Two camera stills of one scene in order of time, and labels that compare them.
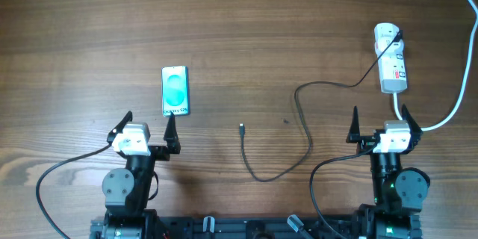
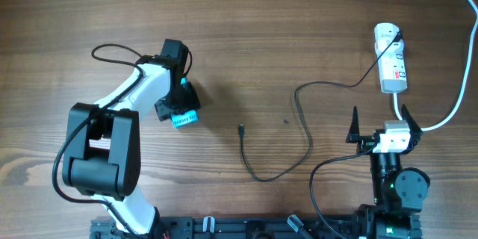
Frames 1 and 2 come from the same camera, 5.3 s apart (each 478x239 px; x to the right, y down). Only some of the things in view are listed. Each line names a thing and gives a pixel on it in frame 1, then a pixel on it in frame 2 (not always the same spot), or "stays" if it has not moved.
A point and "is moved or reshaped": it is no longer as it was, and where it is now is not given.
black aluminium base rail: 222,227 stays
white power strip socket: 392,62 stays
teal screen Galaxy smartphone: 175,90 is moved or reshaped
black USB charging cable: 307,151 stays
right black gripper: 415,131 stays
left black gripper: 161,152 to 162,111
